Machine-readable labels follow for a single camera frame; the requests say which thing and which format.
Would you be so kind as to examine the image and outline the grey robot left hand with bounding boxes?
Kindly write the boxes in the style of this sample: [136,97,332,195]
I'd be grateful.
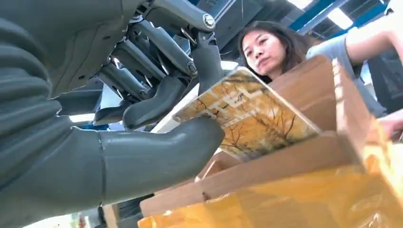
[0,0,226,207]

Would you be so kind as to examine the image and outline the person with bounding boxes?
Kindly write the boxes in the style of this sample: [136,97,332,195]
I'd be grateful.
[238,12,403,118]

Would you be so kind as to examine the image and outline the person's left hand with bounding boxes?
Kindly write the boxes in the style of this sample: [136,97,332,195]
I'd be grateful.
[377,108,403,143]

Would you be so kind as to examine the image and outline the wooden card box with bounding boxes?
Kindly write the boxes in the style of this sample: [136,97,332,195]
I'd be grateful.
[102,55,403,228]

